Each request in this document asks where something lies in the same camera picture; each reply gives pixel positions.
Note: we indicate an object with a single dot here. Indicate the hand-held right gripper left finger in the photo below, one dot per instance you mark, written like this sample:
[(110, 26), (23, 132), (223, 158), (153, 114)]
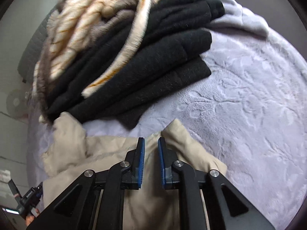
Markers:
[(142, 163)]

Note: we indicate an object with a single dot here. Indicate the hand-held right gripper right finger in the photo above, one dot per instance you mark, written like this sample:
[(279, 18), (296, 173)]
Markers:
[(161, 163)]

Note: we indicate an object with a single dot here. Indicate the beige puffer jacket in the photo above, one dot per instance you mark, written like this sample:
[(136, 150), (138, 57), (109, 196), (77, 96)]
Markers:
[(72, 143)]

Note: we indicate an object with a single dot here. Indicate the person's left hand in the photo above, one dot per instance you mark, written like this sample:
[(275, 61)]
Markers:
[(30, 220)]

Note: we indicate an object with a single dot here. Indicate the white wardrobe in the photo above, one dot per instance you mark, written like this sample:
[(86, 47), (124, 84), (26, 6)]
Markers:
[(12, 136)]

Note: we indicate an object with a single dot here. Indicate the covered electric fan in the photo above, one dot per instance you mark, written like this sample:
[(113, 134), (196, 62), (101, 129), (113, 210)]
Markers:
[(16, 103)]

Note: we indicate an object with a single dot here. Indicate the lavender embossed blanket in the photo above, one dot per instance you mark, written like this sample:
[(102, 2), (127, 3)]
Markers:
[(239, 100)]

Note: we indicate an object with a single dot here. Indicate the black folded coat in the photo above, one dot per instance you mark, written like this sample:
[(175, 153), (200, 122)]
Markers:
[(163, 52)]

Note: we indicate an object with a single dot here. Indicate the cream striped fleece robe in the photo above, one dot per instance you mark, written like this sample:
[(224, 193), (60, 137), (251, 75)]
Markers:
[(79, 28)]

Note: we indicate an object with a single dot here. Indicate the grey quilted headboard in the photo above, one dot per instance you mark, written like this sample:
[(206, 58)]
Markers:
[(31, 52)]

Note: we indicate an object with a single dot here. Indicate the light grey fleece cloth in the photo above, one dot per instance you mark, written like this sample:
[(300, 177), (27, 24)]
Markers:
[(239, 12)]

